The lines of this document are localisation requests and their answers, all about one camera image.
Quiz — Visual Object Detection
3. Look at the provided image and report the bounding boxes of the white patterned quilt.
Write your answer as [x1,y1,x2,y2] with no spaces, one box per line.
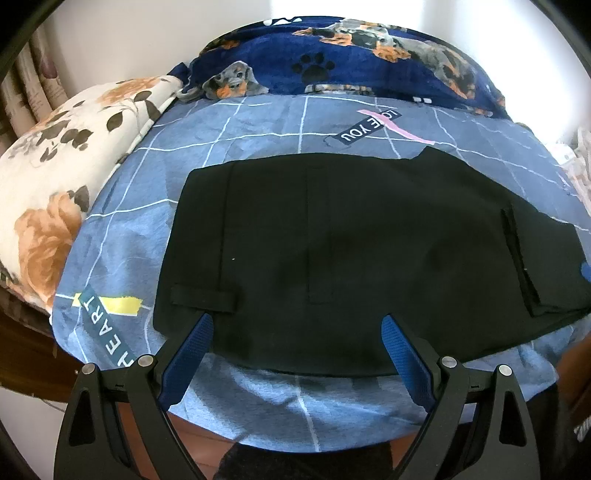
[551,129,591,195]

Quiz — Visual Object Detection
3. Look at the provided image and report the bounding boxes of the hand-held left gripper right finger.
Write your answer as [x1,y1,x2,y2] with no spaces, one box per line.
[379,314,542,480]

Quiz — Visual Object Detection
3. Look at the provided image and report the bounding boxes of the navy dog print blanket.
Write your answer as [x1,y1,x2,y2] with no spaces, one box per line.
[168,16,511,121]

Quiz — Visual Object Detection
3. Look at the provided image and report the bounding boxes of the blue checked bed sheet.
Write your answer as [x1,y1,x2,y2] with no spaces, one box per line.
[51,90,591,451]

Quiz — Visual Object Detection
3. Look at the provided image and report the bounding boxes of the floral cream pillow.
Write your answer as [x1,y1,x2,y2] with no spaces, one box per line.
[0,76,186,315]

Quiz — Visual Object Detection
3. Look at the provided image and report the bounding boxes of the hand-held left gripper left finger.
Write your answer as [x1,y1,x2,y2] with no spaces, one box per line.
[53,314,216,480]

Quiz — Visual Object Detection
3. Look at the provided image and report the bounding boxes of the wooden bed frame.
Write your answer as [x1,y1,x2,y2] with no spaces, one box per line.
[0,295,86,403]

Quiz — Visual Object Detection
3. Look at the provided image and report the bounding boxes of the black pants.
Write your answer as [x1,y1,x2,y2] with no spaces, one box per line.
[152,147,591,377]

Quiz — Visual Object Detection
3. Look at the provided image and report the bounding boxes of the patterned curtain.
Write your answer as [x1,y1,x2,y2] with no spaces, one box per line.
[0,32,71,140]

